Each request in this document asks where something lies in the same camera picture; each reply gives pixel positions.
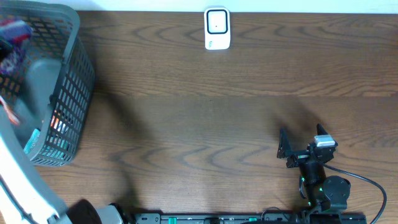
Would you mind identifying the red purple pad package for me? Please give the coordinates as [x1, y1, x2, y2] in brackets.
[1, 19, 34, 76]

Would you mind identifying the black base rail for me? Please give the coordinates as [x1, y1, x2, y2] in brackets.
[133, 211, 367, 224]

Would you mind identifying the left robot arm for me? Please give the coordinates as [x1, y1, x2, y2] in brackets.
[1, 111, 124, 223]

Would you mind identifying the teal snack wrapper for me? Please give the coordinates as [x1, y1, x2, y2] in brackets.
[24, 129, 40, 154]

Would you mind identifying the grey plastic mesh basket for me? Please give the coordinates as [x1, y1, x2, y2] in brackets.
[1, 1, 95, 167]

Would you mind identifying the orange brown snack bag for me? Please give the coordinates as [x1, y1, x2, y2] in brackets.
[1, 96, 20, 125]

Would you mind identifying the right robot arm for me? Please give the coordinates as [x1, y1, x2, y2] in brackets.
[277, 124, 351, 223]

